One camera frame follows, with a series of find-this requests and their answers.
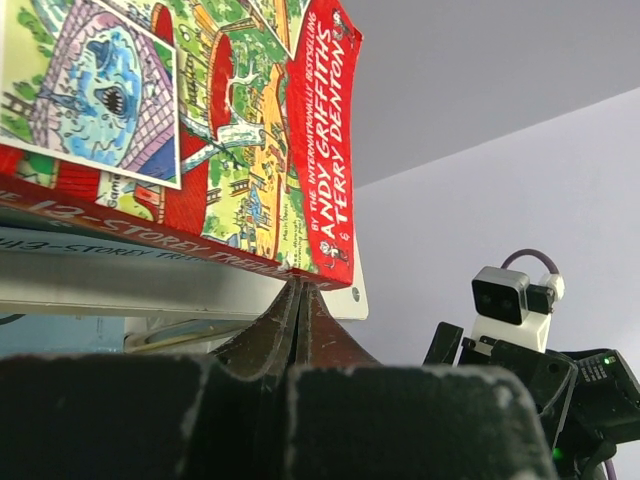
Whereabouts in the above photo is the light blue 143-Storey Treehouse book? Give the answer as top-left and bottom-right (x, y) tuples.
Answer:
(1, 227), (203, 263)

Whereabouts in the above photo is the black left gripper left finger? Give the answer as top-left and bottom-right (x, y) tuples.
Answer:
(1, 282), (300, 479)

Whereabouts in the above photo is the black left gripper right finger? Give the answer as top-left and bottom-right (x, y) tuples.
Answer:
(287, 304), (556, 479)

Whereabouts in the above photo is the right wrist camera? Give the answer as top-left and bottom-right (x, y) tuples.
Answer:
(471, 266), (565, 353)

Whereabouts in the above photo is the white two-tier shelf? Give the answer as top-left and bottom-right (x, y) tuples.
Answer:
(1, 252), (369, 353)

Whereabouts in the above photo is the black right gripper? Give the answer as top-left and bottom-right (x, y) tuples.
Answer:
(422, 321), (579, 441)

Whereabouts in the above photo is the red 13-Storey Treehouse book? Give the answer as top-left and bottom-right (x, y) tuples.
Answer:
(1, 1), (363, 290)

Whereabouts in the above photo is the light blue book with swan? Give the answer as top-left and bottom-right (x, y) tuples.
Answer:
(1, 313), (125, 357)

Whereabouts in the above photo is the Little Women book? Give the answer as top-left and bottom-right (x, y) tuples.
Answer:
(0, 205), (69, 232)

